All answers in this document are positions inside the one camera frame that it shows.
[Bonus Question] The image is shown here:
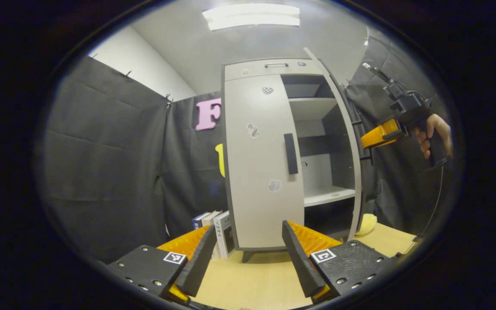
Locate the grey shoe cabinet door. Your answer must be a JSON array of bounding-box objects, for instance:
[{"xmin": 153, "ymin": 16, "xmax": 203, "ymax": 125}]
[
  {"xmin": 225, "ymin": 74, "xmax": 305, "ymax": 250},
  {"xmin": 303, "ymin": 47, "xmax": 374, "ymax": 242}
]

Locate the grey double-door shoe cabinet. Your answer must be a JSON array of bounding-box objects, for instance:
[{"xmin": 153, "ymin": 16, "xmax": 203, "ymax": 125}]
[{"xmin": 221, "ymin": 58, "xmax": 363, "ymax": 263}]

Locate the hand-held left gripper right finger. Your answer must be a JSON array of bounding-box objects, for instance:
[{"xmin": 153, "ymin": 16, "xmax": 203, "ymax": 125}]
[{"xmin": 282, "ymin": 220, "xmax": 403, "ymax": 305}]

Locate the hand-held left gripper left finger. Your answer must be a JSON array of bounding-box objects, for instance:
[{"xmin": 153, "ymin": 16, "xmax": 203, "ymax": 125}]
[{"xmin": 106, "ymin": 224, "xmax": 218, "ymax": 307}]

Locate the ceiling light panel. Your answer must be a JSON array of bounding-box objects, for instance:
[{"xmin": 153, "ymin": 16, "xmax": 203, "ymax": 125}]
[{"xmin": 202, "ymin": 3, "xmax": 300, "ymax": 31}]

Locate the right hand-held gripper cable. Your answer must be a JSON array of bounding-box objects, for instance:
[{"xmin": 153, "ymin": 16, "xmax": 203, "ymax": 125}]
[{"xmin": 403, "ymin": 166, "xmax": 444, "ymax": 254}]

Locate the yellow plush toy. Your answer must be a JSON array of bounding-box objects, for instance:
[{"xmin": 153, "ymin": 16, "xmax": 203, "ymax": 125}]
[{"xmin": 355, "ymin": 214, "xmax": 378, "ymax": 236}]

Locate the black backdrop cloth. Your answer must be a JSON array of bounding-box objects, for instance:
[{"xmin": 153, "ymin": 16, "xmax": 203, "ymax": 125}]
[{"xmin": 41, "ymin": 37, "xmax": 455, "ymax": 264}]

